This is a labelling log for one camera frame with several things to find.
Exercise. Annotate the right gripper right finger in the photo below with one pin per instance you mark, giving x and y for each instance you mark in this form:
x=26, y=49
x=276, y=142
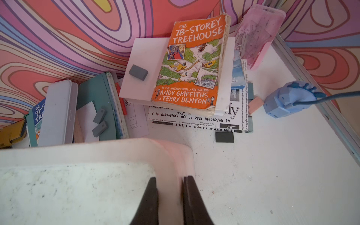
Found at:
x=194, y=210

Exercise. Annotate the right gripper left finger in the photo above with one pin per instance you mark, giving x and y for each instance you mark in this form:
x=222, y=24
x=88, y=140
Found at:
x=147, y=212

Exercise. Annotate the white drawer cabinet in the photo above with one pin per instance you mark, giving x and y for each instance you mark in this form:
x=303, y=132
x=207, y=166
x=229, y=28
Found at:
x=98, y=183

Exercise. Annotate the dark grey eraser on table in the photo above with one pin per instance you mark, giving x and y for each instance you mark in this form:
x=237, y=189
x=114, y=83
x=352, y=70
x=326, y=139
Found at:
x=224, y=137

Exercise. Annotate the teal folder with book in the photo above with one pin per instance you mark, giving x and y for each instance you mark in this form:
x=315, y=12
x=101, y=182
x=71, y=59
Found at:
x=99, y=115

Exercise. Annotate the white pencil case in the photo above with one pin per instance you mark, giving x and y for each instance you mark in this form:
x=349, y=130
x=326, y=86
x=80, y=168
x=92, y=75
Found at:
x=58, y=121

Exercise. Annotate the orange treehouse book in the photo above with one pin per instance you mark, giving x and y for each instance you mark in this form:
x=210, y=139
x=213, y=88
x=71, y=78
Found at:
x=189, y=75

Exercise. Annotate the grey eraser on white book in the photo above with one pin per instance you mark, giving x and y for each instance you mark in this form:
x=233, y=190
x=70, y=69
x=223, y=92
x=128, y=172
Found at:
x=138, y=72

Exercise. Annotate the blue desk lamp base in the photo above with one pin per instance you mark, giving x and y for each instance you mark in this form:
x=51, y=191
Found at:
x=296, y=96

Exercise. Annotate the pink plastic case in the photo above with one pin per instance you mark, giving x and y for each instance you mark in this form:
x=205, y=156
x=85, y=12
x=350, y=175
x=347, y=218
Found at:
x=256, y=32

